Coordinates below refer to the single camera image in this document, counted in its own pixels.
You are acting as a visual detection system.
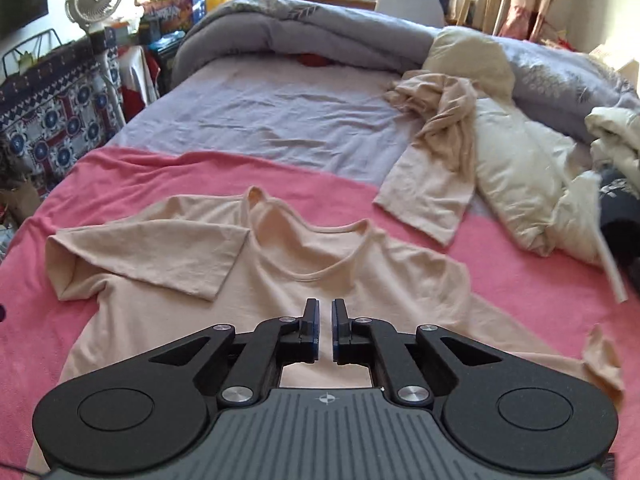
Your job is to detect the lavender bed sheet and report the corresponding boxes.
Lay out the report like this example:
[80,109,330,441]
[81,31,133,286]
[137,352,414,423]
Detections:
[112,57,493,196]

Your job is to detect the crumpled beige garment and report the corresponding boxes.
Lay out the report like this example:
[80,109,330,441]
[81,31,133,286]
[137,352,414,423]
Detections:
[372,72,478,247]

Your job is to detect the wire rack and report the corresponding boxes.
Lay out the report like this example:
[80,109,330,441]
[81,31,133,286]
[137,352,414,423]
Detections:
[0,30,63,78]

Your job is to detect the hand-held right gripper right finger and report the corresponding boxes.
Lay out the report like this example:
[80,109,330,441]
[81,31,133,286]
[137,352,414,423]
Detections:
[331,298,503,406]

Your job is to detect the pink blanket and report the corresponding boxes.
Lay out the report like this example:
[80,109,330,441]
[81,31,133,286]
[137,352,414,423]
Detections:
[0,147,640,466]

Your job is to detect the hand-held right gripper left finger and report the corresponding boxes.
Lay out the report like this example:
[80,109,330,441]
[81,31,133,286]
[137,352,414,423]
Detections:
[147,298,321,406]

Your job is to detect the grey patterned duvet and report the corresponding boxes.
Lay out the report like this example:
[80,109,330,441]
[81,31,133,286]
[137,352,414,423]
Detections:
[172,0,640,147]

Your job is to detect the beige pillow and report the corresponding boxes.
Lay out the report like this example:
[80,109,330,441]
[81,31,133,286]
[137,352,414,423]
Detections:
[422,26,516,107]

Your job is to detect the dark blue garment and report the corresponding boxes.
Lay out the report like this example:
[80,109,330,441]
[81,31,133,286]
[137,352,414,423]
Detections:
[597,170,640,267]

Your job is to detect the white chair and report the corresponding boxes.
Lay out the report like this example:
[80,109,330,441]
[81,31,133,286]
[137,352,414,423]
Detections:
[375,0,446,28]

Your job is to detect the blue red patterned cloth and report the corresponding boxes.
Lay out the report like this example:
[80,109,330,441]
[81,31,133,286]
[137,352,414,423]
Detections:
[0,42,126,197]

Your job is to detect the floral curtain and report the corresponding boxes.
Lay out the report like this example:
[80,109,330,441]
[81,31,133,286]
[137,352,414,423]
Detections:
[500,0,571,43]

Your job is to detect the colourful printed box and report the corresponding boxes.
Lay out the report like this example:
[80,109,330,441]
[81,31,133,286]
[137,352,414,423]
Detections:
[140,0,196,36]

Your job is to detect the beige t-shirt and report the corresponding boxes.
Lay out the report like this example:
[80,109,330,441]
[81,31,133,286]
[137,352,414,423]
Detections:
[27,186,626,476]

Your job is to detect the white cloth pile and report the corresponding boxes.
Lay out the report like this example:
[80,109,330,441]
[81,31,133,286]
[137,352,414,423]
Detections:
[585,106,640,187]

